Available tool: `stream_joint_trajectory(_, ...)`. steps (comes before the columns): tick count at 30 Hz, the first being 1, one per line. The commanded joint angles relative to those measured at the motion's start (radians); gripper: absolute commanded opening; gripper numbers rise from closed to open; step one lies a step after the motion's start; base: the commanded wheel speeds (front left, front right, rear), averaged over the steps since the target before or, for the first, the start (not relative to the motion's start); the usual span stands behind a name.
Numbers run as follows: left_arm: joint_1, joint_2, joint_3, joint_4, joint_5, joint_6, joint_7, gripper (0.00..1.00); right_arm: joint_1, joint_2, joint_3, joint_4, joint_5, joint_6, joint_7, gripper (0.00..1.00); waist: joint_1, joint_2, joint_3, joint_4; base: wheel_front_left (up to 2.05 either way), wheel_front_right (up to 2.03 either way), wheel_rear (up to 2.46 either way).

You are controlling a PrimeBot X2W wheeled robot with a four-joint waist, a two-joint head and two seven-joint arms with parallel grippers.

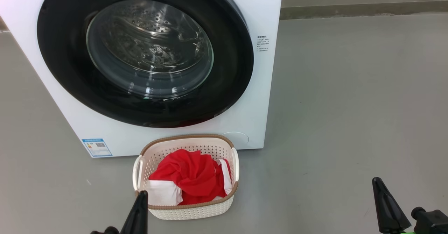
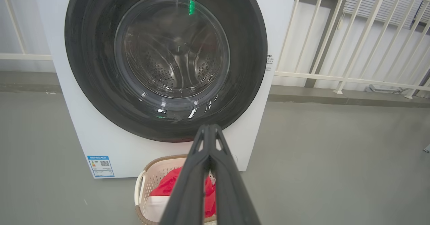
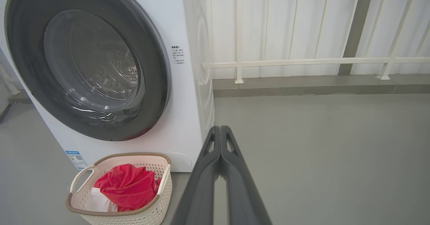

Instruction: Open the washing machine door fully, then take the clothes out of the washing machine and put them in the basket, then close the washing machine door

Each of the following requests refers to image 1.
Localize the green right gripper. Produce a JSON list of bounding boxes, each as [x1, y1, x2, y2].
[[372, 177, 418, 234]]

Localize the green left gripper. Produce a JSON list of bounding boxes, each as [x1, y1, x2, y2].
[[90, 191, 149, 234]]

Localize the red and white garment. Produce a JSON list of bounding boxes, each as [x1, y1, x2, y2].
[[145, 149, 233, 207]]

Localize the round black glass door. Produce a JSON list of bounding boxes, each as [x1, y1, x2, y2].
[[37, 0, 254, 129]]

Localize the cream perforated basket brown rim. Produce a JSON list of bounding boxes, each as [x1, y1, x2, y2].
[[132, 134, 240, 221]]

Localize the white front-load washing machine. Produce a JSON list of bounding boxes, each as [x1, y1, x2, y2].
[[0, 0, 284, 158]]

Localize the blue energy label sticker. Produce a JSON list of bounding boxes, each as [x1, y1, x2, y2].
[[82, 138, 113, 158]]

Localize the round white filter cover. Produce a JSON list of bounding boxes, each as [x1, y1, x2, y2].
[[221, 131, 250, 146]]

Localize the small printed text label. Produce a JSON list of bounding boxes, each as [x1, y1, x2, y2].
[[256, 35, 270, 53]]

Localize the grey wall baseboard strip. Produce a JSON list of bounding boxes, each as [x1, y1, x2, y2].
[[280, 1, 448, 21]]

